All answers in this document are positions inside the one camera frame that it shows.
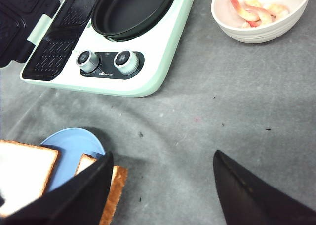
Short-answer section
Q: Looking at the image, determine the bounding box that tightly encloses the mint green hinged lid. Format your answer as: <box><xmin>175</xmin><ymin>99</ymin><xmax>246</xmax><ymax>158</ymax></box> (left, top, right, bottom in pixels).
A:
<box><xmin>0</xmin><ymin>0</ymin><xmax>60</xmax><ymax>68</ymax></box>

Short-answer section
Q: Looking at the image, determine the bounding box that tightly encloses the white bread slice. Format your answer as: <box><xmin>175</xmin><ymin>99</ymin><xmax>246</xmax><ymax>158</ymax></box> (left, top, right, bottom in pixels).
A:
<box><xmin>0</xmin><ymin>140</ymin><xmax>60</xmax><ymax>217</ymax></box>
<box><xmin>74</xmin><ymin>154</ymin><xmax>128</xmax><ymax>225</ymax></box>

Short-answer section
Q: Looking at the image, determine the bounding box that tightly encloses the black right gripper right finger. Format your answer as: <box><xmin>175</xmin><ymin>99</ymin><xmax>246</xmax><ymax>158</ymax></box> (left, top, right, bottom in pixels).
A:
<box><xmin>213</xmin><ymin>150</ymin><xmax>316</xmax><ymax>225</ymax></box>

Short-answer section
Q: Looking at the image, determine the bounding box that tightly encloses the blue plate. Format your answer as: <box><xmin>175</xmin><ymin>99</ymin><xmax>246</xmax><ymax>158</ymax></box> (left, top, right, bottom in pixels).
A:
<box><xmin>40</xmin><ymin>128</ymin><xmax>106</xmax><ymax>192</ymax></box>

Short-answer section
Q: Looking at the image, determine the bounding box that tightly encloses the silver control knob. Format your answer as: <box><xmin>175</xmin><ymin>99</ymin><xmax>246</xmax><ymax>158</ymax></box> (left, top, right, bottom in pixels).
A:
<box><xmin>113</xmin><ymin>50</ymin><xmax>139</xmax><ymax>75</ymax></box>
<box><xmin>76</xmin><ymin>50</ymin><xmax>100</xmax><ymax>73</ymax></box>

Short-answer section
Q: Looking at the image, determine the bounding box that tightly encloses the silver right control knob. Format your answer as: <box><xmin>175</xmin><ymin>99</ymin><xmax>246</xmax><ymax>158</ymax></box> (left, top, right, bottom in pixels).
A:
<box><xmin>113</xmin><ymin>50</ymin><xmax>139</xmax><ymax>75</ymax></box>

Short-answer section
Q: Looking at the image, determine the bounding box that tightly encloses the mint green breakfast maker base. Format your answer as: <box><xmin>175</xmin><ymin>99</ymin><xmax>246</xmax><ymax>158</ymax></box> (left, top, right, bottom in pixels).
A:
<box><xmin>20</xmin><ymin>0</ymin><xmax>194</xmax><ymax>97</ymax></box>

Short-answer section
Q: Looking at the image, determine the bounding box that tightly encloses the cream ceramic bowl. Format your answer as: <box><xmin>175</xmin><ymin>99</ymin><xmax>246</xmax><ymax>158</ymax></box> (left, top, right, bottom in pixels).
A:
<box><xmin>211</xmin><ymin>0</ymin><xmax>309</xmax><ymax>44</ymax></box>

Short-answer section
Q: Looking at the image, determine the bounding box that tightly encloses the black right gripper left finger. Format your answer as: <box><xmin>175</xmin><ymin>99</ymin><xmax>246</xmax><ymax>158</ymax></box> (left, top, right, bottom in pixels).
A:
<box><xmin>0</xmin><ymin>152</ymin><xmax>114</xmax><ymax>225</ymax></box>

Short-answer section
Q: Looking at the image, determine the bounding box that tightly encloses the black round frying pan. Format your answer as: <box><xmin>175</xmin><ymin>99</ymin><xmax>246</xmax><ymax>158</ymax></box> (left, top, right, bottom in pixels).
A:
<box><xmin>91</xmin><ymin>0</ymin><xmax>174</xmax><ymax>41</ymax></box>

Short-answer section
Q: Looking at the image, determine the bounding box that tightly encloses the grey tablecloth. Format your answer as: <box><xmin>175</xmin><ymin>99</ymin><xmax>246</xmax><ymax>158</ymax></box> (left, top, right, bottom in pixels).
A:
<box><xmin>0</xmin><ymin>0</ymin><xmax>316</xmax><ymax>225</ymax></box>

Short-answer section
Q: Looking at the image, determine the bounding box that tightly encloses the silver left control knob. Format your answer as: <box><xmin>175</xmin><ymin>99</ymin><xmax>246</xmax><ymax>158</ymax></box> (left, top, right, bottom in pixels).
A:
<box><xmin>76</xmin><ymin>50</ymin><xmax>100</xmax><ymax>73</ymax></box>

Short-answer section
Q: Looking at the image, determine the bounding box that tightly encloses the pink cooked shrimp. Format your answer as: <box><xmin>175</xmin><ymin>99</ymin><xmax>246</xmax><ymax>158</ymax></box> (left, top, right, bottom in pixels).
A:
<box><xmin>230</xmin><ymin>0</ymin><xmax>290</xmax><ymax>29</ymax></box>

